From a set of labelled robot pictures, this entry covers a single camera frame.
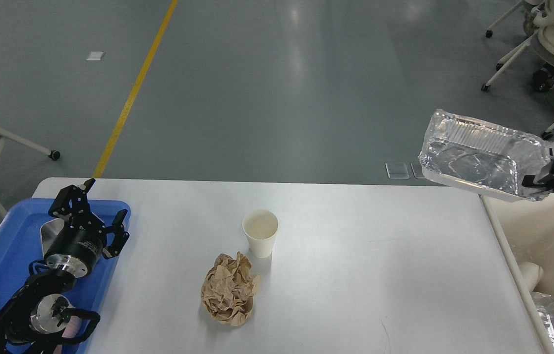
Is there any crumpled brown paper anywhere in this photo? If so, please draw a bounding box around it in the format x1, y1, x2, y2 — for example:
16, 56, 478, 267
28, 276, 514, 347
201, 252, 261, 327

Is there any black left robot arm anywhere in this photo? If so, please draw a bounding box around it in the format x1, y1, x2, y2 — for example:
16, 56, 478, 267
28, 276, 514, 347
0, 178, 129, 354

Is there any floor outlet cover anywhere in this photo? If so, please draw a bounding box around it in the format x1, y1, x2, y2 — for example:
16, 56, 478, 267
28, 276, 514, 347
410, 163, 426, 179
385, 163, 410, 179

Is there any pink mug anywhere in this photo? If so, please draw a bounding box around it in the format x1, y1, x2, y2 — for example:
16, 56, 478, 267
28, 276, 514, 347
54, 316, 82, 354

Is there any floor outlet cover left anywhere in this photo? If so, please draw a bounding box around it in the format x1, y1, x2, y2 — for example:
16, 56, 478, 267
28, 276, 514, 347
385, 163, 410, 179

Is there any white cup in bin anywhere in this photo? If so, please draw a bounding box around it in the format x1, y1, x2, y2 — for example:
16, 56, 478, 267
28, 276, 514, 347
518, 262, 544, 292

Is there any stainless steel rectangular container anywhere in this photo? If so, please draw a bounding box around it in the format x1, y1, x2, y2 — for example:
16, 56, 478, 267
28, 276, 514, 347
39, 219, 65, 256

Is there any aluminium foil tray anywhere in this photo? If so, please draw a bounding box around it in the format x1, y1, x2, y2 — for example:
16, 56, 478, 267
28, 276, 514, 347
418, 109, 551, 202

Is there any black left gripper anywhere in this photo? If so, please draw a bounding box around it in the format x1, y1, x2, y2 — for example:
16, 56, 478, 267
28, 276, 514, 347
43, 178, 129, 278

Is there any white paper cup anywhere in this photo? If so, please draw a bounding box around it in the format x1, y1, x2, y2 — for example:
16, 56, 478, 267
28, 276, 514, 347
242, 210, 279, 259

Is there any floor outlet cover right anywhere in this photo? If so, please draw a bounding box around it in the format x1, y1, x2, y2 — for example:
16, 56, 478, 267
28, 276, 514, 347
410, 163, 426, 179

